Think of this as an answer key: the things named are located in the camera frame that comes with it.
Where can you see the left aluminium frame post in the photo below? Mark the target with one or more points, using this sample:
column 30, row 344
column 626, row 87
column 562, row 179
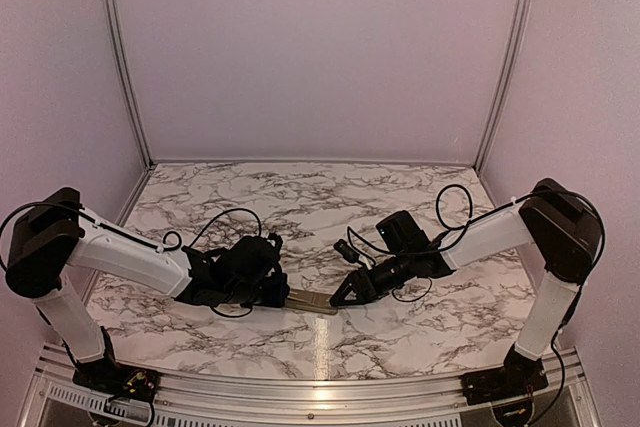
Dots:
column 125, row 81

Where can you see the right aluminium frame post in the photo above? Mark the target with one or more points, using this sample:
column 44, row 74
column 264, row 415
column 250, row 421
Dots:
column 515, row 38

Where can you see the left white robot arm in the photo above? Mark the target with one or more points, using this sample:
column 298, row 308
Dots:
column 50, row 235

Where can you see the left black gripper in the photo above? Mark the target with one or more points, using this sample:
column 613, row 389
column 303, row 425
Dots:
column 278, row 298

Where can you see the grey remote control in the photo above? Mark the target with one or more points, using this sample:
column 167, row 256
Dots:
column 309, row 301

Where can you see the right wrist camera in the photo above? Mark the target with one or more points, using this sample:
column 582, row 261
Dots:
column 352, row 255

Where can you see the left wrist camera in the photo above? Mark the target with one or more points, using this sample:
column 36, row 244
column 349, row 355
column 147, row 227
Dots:
column 271, row 253

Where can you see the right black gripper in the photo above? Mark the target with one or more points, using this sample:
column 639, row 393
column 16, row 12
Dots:
column 354, row 281

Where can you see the aluminium frame post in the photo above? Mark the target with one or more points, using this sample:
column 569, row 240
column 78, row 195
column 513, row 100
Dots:
column 125, row 81
column 515, row 38

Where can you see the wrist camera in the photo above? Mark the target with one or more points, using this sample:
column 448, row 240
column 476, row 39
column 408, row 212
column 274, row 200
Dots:
column 352, row 255
column 271, row 253

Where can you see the front aluminium rail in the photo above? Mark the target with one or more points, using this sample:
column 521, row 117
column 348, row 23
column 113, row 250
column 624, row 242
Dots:
column 189, row 399

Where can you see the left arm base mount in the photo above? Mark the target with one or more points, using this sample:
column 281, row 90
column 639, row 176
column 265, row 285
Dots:
column 125, row 382

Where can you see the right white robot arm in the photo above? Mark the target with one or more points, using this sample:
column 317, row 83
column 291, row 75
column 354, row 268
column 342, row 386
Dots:
column 564, row 226

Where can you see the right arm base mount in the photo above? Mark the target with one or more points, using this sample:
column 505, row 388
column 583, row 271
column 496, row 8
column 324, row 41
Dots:
column 497, row 384

